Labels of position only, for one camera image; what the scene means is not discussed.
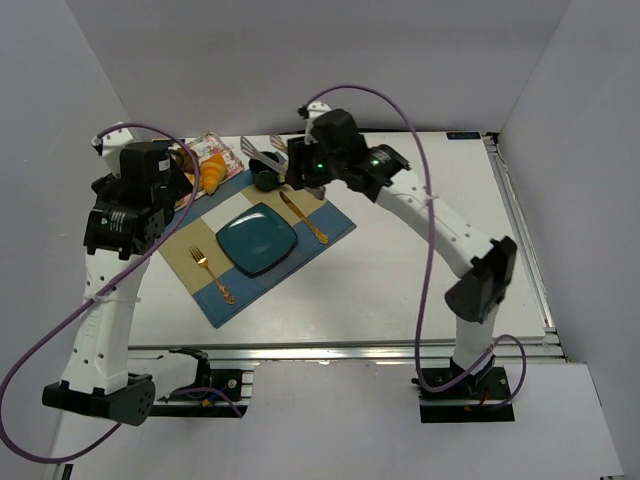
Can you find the golden croissant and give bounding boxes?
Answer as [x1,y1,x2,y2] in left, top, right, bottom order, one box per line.
[200,153,227,195]

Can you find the floral serving tray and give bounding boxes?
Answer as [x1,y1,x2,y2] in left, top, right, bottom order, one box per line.
[169,132,244,199]

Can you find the metal serving tongs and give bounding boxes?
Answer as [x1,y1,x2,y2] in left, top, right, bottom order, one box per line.
[240,136,287,176]

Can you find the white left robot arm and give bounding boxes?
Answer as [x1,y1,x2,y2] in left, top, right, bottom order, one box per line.
[42,142,193,426]

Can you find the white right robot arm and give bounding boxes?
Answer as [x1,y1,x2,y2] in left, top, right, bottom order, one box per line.
[285,102,517,387]

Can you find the brown chocolate pastry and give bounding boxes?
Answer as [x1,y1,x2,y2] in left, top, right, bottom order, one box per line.
[169,148,195,174]

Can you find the dark green mug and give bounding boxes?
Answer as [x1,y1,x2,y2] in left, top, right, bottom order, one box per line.
[249,158,285,192]

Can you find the gold butter knife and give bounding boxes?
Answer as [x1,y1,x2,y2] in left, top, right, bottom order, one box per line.
[279,191,329,245]

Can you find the blue and beige placemat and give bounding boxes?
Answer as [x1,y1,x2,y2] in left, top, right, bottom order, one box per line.
[160,171,356,329]

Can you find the teal square plate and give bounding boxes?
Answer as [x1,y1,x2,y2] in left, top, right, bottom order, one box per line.
[216,203,298,278]

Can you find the gold fork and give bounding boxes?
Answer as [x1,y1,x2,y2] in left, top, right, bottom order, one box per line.
[189,245,235,305]

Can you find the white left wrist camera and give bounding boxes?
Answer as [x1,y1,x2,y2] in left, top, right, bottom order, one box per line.
[91,122,135,177]

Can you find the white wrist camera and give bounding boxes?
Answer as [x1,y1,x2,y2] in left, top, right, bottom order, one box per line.
[297,100,332,133]
[91,122,135,177]

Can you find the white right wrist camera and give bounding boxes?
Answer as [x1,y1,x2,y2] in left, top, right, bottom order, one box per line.
[297,100,332,133]

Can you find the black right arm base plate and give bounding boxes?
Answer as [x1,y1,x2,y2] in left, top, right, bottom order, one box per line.
[412,367,515,424]

